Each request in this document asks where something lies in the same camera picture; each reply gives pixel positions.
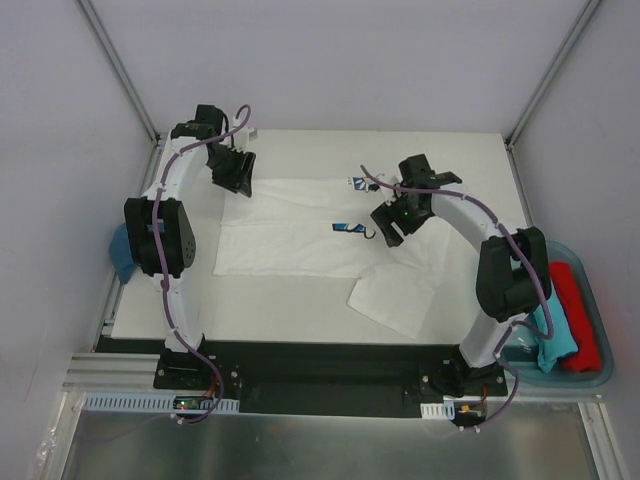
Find white printed t shirt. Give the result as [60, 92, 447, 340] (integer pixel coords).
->
[213, 177, 450, 339]

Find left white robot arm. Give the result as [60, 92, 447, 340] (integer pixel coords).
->
[124, 104, 256, 353]

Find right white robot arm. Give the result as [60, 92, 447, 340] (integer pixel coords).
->
[365, 154, 555, 395]

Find dark blue t shirt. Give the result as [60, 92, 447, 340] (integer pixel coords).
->
[109, 223, 137, 285]

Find teal plastic bin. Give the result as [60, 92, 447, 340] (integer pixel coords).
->
[503, 241, 614, 389]

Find cyan rolled t shirt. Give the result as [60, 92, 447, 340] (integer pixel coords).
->
[534, 289, 578, 374]

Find red rolled t shirt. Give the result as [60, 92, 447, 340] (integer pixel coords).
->
[550, 262, 602, 374]

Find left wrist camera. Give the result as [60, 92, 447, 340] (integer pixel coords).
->
[230, 127, 258, 151]

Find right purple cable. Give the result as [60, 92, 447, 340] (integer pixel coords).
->
[359, 164, 554, 434]

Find purple cable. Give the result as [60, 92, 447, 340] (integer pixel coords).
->
[153, 103, 252, 426]
[359, 164, 554, 434]

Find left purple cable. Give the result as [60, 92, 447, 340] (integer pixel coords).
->
[153, 103, 252, 426]

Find right aluminium frame post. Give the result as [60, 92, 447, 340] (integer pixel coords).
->
[504, 0, 605, 151]

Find aluminium frame post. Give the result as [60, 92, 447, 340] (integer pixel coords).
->
[74, 0, 161, 145]
[504, 0, 605, 151]

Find left aluminium frame post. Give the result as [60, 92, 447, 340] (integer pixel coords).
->
[74, 0, 161, 145]

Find right slotted cable duct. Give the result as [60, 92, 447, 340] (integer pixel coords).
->
[420, 400, 455, 421]

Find slotted cable duct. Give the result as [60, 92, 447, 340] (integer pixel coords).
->
[84, 392, 240, 416]
[420, 400, 455, 421]

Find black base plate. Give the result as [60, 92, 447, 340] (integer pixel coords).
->
[97, 338, 507, 418]

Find left slotted cable duct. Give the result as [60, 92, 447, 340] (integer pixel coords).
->
[84, 392, 240, 416]

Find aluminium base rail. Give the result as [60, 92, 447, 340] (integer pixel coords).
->
[62, 319, 161, 389]

